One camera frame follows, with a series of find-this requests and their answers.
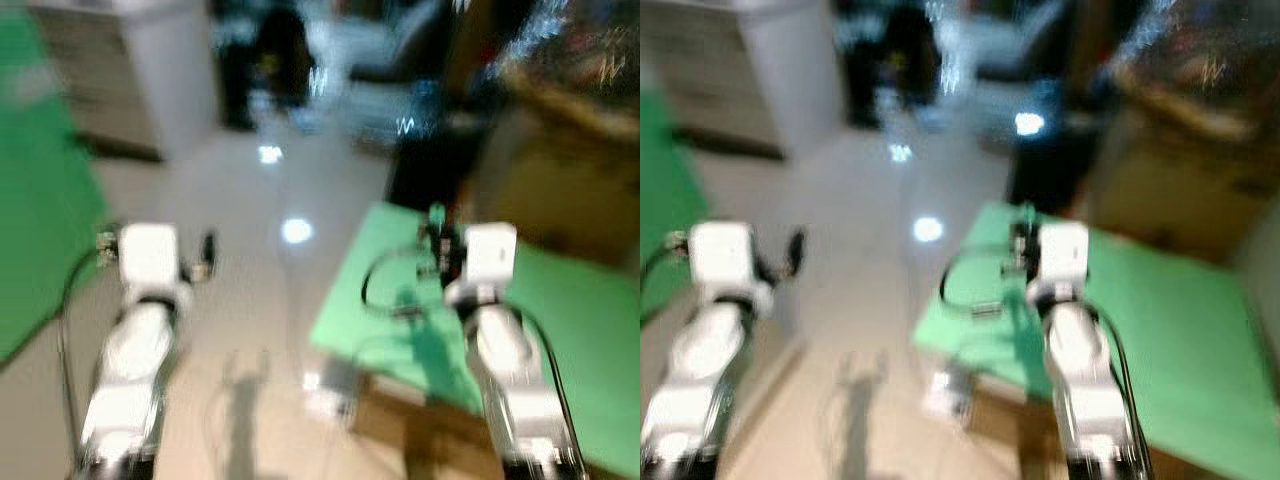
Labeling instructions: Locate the black bin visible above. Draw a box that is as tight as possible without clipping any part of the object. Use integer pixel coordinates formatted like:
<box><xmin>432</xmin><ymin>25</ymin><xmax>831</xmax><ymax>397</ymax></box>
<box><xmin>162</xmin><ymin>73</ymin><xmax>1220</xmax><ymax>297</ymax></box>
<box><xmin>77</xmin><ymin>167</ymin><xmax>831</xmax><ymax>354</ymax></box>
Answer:
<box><xmin>385</xmin><ymin>125</ymin><xmax>481</xmax><ymax>216</ymax></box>
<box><xmin>1005</xmin><ymin>132</ymin><xmax>1091</xmax><ymax>216</ymax></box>

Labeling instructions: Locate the large brown carton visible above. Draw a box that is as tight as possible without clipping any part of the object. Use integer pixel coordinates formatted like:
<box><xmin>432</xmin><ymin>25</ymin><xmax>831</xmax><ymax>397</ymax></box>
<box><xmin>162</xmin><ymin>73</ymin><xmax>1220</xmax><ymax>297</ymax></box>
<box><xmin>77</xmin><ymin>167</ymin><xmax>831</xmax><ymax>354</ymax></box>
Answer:
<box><xmin>1085</xmin><ymin>55</ymin><xmax>1280</xmax><ymax>266</ymax></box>
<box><xmin>465</xmin><ymin>55</ymin><xmax>641</xmax><ymax>271</ymax></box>

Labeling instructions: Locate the white power strip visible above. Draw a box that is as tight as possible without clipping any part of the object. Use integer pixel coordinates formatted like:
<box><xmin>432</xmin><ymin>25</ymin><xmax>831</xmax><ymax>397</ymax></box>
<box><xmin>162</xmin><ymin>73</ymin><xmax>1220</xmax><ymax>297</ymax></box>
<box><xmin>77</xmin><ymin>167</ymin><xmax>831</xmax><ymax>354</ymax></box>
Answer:
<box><xmin>920</xmin><ymin>365</ymin><xmax>977</xmax><ymax>421</ymax></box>
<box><xmin>303</xmin><ymin>368</ymin><xmax>358</xmax><ymax>423</ymax></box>

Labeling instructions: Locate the white cabinet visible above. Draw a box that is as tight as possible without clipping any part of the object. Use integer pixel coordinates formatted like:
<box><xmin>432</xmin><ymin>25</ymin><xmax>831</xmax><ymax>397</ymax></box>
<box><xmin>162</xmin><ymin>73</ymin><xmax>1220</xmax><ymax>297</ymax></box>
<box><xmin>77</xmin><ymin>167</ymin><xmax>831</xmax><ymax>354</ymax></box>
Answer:
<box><xmin>640</xmin><ymin>0</ymin><xmax>847</xmax><ymax>161</ymax></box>
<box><xmin>25</xmin><ymin>0</ymin><xmax>219</xmax><ymax>163</ymax></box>

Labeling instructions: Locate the dark grey seat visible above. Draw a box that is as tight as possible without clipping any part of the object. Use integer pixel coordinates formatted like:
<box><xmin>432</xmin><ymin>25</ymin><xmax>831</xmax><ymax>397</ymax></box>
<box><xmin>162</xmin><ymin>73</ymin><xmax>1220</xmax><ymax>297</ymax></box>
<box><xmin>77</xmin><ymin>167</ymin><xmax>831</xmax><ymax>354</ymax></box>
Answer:
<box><xmin>345</xmin><ymin>0</ymin><xmax>451</xmax><ymax>86</ymax></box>
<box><xmin>975</xmin><ymin>0</ymin><xmax>1063</xmax><ymax>83</ymax></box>

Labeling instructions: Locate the black gear pile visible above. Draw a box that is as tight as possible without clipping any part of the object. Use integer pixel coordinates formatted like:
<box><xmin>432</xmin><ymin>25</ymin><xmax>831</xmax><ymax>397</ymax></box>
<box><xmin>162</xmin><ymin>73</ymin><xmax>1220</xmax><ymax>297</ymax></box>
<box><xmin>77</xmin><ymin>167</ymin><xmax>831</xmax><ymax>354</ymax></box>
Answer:
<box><xmin>848</xmin><ymin>0</ymin><xmax>941</xmax><ymax>127</ymax></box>
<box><xmin>215</xmin><ymin>0</ymin><xmax>313</xmax><ymax>131</ymax></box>

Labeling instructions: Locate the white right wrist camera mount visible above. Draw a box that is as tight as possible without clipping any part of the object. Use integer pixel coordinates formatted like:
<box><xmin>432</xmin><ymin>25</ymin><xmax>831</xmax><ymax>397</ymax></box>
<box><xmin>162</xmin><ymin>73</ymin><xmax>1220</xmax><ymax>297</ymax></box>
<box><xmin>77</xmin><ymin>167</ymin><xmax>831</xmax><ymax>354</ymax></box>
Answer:
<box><xmin>1040</xmin><ymin>222</ymin><xmax>1091</xmax><ymax>287</ymax></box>
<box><xmin>465</xmin><ymin>222</ymin><xmax>519</xmax><ymax>287</ymax></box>

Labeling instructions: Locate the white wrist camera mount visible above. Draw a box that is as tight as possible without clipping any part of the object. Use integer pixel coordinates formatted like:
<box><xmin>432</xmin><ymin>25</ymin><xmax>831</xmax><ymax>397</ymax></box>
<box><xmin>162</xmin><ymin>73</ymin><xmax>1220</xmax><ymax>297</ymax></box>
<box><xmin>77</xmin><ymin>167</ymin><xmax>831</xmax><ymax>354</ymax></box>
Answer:
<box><xmin>465</xmin><ymin>222</ymin><xmax>519</xmax><ymax>287</ymax></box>
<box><xmin>690</xmin><ymin>220</ymin><xmax>753</xmax><ymax>287</ymax></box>
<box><xmin>1040</xmin><ymin>222</ymin><xmax>1091</xmax><ymax>287</ymax></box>
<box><xmin>118</xmin><ymin>222</ymin><xmax>183</xmax><ymax>291</ymax></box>

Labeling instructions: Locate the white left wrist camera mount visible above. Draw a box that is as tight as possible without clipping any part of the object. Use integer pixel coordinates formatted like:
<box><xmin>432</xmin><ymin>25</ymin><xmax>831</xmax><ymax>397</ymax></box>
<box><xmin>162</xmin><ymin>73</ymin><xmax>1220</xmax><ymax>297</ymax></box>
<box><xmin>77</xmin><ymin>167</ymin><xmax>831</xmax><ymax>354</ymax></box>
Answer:
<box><xmin>118</xmin><ymin>222</ymin><xmax>183</xmax><ymax>291</ymax></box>
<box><xmin>690</xmin><ymin>220</ymin><xmax>753</xmax><ymax>287</ymax></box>

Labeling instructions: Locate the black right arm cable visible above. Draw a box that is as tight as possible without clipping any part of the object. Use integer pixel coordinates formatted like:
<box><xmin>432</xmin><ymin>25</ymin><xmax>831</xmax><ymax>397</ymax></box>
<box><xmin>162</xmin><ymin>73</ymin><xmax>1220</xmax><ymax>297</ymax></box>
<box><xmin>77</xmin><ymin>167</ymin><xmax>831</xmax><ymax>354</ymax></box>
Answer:
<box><xmin>360</xmin><ymin>243</ymin><xmax>591</xmax><ymax>476</ymax></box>
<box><xmin>937</xmin><ymin>245</ymin><xmax>1153</xmax><ymax>480</ymax></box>

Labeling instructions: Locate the green wall backdrop cloth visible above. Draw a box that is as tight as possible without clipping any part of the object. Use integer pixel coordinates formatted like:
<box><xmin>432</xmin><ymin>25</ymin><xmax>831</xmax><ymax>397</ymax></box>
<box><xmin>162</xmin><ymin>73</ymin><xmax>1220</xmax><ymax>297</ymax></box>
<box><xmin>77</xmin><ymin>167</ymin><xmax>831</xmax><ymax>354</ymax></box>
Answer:
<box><xmin>640</xmin><ymin>88</ymin><xmax>713</xmax><ymax>323</ymax></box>
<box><xmin>0</xmin><ymin>0</ymin><xmax>109</xmax><ymax>366</ymax></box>

